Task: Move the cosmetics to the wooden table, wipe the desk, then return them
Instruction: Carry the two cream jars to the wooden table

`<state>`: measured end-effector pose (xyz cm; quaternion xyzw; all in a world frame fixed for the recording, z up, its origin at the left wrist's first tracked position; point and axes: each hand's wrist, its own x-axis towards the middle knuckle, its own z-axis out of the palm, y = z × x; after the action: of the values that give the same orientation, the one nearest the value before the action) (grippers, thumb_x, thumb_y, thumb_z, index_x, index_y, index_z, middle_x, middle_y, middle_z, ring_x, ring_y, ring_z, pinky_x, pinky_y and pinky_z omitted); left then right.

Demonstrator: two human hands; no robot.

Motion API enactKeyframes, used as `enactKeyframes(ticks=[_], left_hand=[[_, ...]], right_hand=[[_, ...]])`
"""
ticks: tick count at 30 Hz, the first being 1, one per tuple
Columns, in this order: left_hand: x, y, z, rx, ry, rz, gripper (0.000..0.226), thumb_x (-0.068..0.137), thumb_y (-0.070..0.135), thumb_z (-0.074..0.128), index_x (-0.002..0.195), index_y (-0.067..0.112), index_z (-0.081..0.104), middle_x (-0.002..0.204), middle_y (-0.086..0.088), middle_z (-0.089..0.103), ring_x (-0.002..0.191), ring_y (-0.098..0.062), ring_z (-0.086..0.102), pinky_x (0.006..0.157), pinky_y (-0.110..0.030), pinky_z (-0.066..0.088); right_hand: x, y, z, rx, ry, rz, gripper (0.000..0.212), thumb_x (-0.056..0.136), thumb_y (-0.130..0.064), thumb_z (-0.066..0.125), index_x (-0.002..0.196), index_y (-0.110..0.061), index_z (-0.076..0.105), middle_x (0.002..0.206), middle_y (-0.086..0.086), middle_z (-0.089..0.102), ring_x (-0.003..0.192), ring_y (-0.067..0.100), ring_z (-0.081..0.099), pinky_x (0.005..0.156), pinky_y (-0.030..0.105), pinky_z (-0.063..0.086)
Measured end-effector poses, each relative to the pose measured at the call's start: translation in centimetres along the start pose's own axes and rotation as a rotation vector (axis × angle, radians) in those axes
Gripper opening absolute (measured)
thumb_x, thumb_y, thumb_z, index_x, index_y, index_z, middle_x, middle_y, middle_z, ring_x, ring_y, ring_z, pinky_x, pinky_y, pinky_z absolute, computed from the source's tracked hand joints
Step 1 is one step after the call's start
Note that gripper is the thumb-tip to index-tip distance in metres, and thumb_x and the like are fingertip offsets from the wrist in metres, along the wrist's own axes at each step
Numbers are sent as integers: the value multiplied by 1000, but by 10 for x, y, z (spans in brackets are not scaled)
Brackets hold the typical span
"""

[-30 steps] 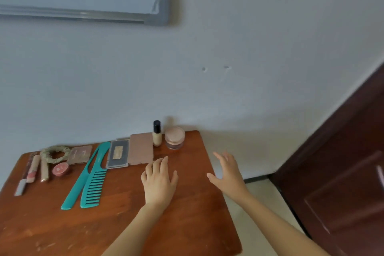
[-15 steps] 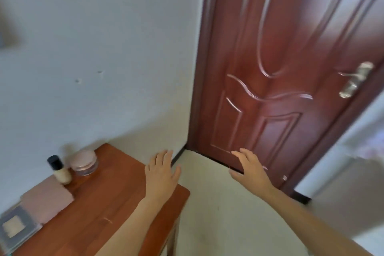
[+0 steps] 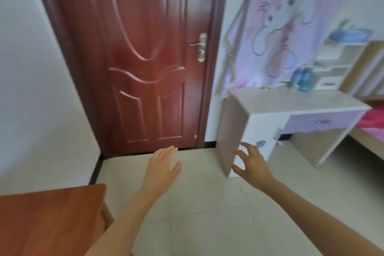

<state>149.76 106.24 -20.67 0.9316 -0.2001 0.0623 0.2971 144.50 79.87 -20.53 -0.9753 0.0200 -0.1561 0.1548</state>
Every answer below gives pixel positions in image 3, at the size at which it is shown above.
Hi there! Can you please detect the person's right hand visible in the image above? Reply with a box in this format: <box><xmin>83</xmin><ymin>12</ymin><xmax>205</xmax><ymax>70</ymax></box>
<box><xmin>231</xmin><ymin>142</ymin><xmax>276</xmax><ymax>192</ymax></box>

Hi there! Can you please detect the dark brown door frame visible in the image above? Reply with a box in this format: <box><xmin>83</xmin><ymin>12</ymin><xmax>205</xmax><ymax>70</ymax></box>
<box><xmin>28</xmin><ymin>0</ymin><xmax>232</xmax><ymax>161</ymax></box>

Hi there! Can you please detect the blue folded cloth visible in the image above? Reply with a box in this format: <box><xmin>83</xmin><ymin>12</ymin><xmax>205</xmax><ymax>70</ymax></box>
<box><xmin>328</xmin><ymin>20</ymin><xmax>373</xmax><ymax>44</ymax></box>

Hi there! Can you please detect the white desk with purple drawer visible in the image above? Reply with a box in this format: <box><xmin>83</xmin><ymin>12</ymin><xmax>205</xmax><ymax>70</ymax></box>
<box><xmin>216</xmin><ymin>87</ymin><xmax>373</xmax><ymax>179</ymax></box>

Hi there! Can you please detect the pink cartoon rabbit blanket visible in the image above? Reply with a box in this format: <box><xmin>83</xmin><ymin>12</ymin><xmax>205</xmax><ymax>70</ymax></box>
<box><xmin>220</xmin><ymin>0</ymin><xmax>346</xmax><ymax>98</ymax></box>

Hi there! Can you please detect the blue plastic bottle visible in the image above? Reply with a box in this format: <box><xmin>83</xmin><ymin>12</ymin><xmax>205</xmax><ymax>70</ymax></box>
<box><xmin>301</xmin><ymin>67</ymin><xmax>316</xmax><ymax>92</ymax></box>
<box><xmin>291</xmin><ymin>67</ymin><xmax>304</xmax><ymax>90</ymax></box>

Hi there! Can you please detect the metal door handle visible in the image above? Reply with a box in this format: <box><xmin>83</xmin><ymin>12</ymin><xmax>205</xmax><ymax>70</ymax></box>
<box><xmin>189</xmin><ymin>33</ymin><xmax>208</xmax><ymax>63</ymax></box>

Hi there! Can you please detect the person's left hand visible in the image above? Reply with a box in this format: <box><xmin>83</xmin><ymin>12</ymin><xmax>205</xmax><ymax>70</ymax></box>
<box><xmin>142</xmin><ymin>146</ymin><xmax>182</xmax><ymax>195</ymax></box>

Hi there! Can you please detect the white shelf unit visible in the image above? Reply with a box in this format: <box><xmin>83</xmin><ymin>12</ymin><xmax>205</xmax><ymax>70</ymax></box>
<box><xmin>311</xmin><ymin>40</ymin><xmax>370</xmax><ymax>91</ymax></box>

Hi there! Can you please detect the person's right forearm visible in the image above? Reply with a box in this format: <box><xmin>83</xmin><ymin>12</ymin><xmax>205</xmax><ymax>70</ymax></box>
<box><xmin>263</xmin><ymin>178</ymin><xmax>384</xmax><ymax>256</ymax></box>

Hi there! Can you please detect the red-brown wooden door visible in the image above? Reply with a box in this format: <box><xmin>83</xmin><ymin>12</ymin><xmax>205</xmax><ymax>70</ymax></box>
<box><xmin>48</xmin><ymin>0</ymin><xmax>218</xmax><ymax>157</ymax></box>

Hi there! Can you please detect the pink bed sheet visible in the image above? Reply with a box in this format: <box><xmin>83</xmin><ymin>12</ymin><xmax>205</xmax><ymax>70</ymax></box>
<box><xmin>358</xmin><ymin>105</ymin><xmax>384</xmax><ymax>143</ymax></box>

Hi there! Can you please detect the person's left forearm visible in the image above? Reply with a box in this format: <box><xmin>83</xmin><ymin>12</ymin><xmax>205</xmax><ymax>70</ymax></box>
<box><xmin>85</xmin><ymin>186</ymin><xmax>160</xmax><ymax>256</ymax></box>

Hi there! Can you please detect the brown wooden table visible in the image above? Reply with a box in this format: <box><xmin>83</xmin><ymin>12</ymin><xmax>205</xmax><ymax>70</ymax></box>
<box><xmin>0</xmin><ymin>183</ymin><xmax>115</xmax><ymax>256</ymax></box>

